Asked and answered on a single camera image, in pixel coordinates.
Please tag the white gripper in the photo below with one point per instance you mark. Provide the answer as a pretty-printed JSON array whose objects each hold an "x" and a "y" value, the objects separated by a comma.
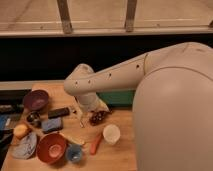
[{"x": 91, "y": 102}]

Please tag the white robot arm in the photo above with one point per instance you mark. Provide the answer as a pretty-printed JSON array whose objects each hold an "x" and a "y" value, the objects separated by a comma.
[{"x": 172, "y": 106}]

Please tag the purple bowl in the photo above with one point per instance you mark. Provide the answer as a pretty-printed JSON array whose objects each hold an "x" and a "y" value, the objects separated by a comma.
[{"x": 36, "y": 100}]

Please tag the small blue bowl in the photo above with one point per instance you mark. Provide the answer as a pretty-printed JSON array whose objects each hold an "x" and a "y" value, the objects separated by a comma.
[{"x": 74, "y": 153}]

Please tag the red bowl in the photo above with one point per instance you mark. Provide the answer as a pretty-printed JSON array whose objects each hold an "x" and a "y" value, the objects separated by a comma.
[{"x": 51, "y": 148}]

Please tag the dark grapes bunch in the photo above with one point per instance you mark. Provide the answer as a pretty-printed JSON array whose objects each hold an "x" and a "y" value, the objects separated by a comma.
[{"x": 98, "y": 117}]

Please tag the green plastic tray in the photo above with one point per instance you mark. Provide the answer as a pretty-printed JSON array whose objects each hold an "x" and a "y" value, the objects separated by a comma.
[{"x": 118, "y": 98}]

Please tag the black rectangular block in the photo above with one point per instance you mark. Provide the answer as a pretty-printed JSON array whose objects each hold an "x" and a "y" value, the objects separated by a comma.
[{"x": 58, "y": 113}]

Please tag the blue sponge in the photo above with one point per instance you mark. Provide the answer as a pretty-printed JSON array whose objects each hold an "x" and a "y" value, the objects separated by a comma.
[{"x": 50, "y": 125}]

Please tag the white cup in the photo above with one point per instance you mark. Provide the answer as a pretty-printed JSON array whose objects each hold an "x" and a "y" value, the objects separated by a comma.
[{"x": 111, "y": 134}]

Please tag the dark metal cup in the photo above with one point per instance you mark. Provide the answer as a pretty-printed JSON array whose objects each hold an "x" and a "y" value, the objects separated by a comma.
[{"x": 34, "y": 119}]

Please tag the orange fruit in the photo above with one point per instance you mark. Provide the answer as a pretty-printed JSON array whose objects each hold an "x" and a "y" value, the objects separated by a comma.
[{"x": 21, "y": 130}]

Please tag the grey cloth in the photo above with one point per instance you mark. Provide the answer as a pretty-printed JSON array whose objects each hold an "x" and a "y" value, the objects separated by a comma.
[{"x": 26, "y": 147}]

